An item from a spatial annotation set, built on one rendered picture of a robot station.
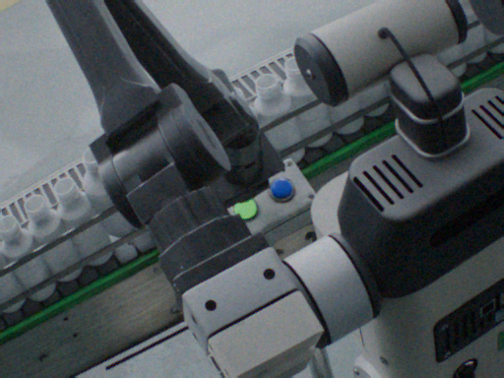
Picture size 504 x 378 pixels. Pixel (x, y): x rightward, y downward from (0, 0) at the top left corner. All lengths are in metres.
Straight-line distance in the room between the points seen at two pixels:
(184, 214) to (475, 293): 0.30
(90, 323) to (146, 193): 0.86
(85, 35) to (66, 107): 2.71
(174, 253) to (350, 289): 0.16
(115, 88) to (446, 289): 0.37
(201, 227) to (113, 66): 0.19
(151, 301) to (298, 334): 0.95
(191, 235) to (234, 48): 2.81
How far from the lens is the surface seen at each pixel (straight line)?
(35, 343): 1.87
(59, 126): 3.77
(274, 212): 1.69
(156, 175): 1.04
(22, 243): 1.76
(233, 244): 0.98
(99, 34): 1.11
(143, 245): 1.85
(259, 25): 3.88
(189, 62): 1.39
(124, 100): 1.08
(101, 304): 1.86
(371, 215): 0.99
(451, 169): 1.00
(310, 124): 1.87
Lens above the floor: 2.31
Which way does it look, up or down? 45 degrees down
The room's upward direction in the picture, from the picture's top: 18 degrees counter-clockwise
